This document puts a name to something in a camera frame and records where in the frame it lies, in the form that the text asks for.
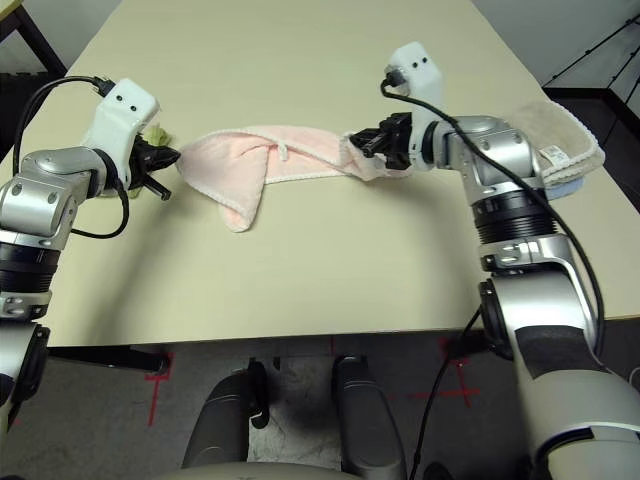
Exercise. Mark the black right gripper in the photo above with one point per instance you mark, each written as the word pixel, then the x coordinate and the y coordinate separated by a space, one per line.
pixel 397 142

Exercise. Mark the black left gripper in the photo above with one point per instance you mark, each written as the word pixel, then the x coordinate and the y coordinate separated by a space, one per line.
pixel 142 160

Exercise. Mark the pink terry towel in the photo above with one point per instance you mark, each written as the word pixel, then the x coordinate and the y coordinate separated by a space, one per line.
pixel 240 150

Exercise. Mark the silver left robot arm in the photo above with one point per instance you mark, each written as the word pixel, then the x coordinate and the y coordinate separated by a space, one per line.
pixel 45 190

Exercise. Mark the green folded towel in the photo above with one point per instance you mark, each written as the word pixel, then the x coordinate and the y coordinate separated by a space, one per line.
pixel 157 135

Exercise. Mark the beige folded towel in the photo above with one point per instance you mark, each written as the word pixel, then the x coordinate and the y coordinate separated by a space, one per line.
pixel 555 125

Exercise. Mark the light blue folded towel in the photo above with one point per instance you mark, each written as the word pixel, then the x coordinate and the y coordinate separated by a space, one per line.
pixel 565 190

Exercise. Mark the black tripod stand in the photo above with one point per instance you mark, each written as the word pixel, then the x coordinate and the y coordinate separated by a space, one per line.
pixel 586 51

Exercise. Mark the grey robot right leg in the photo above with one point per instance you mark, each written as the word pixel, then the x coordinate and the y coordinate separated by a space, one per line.
pixel 365 415

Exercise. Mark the grey robot leg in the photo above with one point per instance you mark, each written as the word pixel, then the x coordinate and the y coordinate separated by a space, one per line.
pixel 365 415
pixel 220 425

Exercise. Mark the grey robot left leg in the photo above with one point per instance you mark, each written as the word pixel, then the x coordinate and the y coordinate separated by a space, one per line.
pixel 220 425

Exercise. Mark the beige robot torso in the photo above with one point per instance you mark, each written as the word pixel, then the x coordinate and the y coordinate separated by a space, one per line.
pixel 250 474

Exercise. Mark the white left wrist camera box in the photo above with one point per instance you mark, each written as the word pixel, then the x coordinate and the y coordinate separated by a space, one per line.
pixel 120 120

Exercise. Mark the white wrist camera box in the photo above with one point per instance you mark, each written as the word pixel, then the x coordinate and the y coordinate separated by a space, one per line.
pixel 420 75
pixel 120 120

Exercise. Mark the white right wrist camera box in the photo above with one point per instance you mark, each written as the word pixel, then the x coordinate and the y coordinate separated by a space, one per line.
pixel 420 75

